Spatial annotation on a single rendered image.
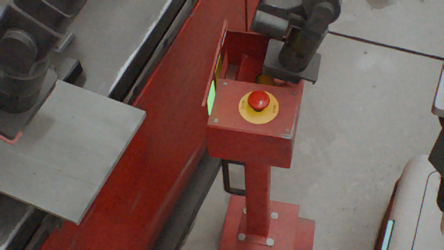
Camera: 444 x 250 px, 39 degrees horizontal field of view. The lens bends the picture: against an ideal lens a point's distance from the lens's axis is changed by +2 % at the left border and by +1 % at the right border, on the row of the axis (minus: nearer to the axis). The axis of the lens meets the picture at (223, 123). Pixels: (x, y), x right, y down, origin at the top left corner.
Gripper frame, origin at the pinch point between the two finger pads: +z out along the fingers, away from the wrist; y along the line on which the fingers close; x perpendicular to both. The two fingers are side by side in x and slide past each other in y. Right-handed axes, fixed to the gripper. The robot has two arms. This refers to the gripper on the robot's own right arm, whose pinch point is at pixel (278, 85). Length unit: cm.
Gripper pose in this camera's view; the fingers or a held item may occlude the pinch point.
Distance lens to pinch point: 122.8
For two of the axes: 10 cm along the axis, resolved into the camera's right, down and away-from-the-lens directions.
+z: -2.2, 4.8, 8.5
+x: -2.1, 8.3, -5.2
